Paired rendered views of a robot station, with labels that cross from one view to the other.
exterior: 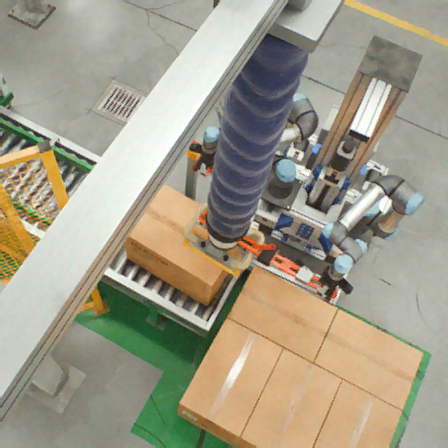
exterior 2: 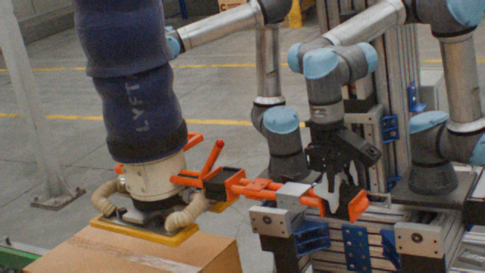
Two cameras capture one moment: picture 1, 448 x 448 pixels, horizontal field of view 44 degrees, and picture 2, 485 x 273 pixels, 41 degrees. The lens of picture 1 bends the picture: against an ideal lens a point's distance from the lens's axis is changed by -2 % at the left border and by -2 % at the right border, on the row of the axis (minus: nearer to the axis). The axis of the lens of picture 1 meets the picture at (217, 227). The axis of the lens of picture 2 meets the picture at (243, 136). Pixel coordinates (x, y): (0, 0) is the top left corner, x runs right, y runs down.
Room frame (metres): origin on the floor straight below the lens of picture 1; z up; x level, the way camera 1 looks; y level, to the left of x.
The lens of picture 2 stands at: (-0.28, -0.84, 1.98)
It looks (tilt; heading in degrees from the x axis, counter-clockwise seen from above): 21 degrees down; 19
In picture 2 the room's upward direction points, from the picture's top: 11 degrees counter-clockwise
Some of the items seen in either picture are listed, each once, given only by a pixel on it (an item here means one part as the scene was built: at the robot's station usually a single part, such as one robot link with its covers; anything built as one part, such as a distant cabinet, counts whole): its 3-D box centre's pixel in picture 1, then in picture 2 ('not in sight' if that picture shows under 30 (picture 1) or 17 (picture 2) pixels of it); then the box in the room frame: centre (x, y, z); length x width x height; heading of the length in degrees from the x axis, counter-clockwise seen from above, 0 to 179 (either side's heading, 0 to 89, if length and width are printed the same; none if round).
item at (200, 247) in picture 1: (214, 251); (141, 221); (1.16, -0.01, 1.17); 0.34 x 0.10 x 0.05; 69
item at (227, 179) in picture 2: (267, 254); (224, 183); (1.16, -0.28, 1.28); 0.10 x 0.08 x 0.06; 159
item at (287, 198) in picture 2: (303, 276); (294, 196); (1.09, -0.48, 1.27); 0.07 x 0.07 x 0.04; 69
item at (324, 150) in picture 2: (330, 277); (327, 143); (1.05, -0.59, 1.42); 0.09 x 0.08 x 0.12; 68
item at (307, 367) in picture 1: (299, 383); not in sight; (0.74, -0.71, 0.34); 1.20 x 1.00 x 0.40; 73
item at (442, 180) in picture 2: (359, 219); (431, 170); (1.58, -0.79, 1.09); 0.15 x 0.15 x 0.10
